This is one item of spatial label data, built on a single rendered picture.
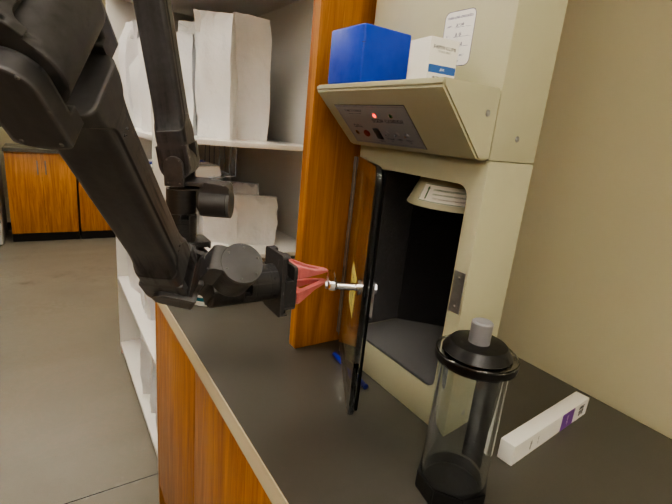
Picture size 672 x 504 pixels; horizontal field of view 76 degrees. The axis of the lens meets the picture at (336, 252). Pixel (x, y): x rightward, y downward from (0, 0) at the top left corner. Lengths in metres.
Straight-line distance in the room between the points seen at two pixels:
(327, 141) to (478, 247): 0.40
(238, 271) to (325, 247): 0.42
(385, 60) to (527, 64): 0.22
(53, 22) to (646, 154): 0.97
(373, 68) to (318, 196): 0.30
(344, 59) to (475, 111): 0.26
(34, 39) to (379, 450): 0.68
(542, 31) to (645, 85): 0.37
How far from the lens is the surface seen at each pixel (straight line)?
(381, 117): 0.75
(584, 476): 0.88
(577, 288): 1.11
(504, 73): 0.69
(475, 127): 0.65
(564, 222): 1.11
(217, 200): 0.87
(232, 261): 0.58
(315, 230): 0.95
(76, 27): 0.35
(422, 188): 0.81
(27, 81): 0.32
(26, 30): 0.32
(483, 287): 0.75
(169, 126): 0.86
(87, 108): 0.37
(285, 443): 0.77
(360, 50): 0.77
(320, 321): 1.04
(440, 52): 0.69
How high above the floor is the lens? 1.43
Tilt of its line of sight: 15 degrees down
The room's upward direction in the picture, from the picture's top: 6 degrees clockwise
